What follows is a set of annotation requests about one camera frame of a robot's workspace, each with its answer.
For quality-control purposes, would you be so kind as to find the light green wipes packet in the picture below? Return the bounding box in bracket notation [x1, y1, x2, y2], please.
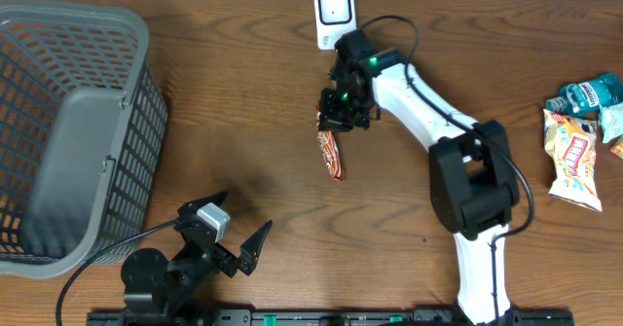
[599, 103, 623, 143]

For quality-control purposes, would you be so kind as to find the black left camera cable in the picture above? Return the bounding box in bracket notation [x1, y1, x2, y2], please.
[54, 217, 179, 326]

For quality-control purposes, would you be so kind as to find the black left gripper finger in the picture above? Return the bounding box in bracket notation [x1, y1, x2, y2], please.
[238, 220, 273, 268]
[178, 190, 228, 214]

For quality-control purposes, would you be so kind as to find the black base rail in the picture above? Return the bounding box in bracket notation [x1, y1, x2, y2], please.
[86, 308, 575, 326]

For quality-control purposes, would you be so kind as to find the white barcode scanner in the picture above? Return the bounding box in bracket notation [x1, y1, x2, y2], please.
[313, 0, 357, 51]

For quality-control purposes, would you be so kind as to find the yellow snack bag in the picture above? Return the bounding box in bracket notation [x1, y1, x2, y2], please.
[543, 109, 603, 212]

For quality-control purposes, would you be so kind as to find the black camera cable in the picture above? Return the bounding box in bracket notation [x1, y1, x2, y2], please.
[357, 14, 536, 325]
[54, 217, 179, 326]

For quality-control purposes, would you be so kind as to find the grey plastic mesh basket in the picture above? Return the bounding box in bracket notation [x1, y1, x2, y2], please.
[1, 0, 168, 279]

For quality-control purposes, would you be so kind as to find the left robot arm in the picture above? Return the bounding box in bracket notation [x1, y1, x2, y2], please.
[121, 191, 273, 325]

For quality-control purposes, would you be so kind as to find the red brown snack bar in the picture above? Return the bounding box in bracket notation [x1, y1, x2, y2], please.
[316, 110, 345, 181]

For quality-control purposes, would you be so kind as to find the orange tissue pack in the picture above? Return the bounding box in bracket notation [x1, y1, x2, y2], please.
[610, 136, 623, 159]

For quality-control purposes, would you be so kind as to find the teal mouthwash bottle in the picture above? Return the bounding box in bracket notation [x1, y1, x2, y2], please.
[545, 73, 622, 117]

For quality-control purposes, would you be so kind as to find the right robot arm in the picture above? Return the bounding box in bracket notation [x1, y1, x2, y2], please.
[319, 49, 519, 325]

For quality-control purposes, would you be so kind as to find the black right camera cable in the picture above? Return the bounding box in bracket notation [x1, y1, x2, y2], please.
[357, 14, 536, 325]

